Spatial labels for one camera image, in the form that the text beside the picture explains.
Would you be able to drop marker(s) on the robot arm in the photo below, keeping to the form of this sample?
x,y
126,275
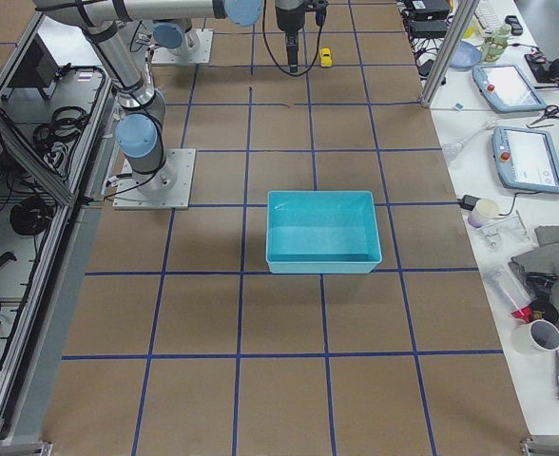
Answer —
x,y
244,14
139,133

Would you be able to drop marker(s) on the black power adapter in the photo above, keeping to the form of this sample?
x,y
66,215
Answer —
x,y
468,202

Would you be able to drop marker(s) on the teach pendant tablet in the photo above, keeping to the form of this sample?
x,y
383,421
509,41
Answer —
x,y
506,89
526,159

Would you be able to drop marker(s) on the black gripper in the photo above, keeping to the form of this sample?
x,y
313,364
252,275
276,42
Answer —
x,y
287,20

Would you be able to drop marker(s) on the white paper cup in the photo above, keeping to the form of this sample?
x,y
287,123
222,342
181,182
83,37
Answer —
x,y
483,211

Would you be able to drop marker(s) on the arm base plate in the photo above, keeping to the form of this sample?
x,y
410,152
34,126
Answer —
x,y
170,188
176,47

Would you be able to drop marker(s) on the aluminium frame post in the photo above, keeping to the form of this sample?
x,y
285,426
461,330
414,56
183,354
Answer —
x,y
463,15

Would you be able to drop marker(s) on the upper teach pendant tablet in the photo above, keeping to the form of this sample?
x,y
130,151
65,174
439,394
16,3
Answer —
x,y
506,89

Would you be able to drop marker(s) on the yellow beetle toy car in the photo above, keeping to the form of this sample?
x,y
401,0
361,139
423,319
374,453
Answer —
x,y
325,57

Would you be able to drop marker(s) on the light blue plate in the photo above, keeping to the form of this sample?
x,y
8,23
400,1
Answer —
x,y
465,57

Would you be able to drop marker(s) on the teal plastic bin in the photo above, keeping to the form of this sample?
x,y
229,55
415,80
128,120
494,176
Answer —
x,y
322,232

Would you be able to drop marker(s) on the lower teach pendant tablet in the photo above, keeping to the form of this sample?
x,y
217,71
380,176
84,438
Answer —
x,y
526,159

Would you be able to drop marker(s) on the white mug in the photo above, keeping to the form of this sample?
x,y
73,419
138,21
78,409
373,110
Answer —
x,y
536,337

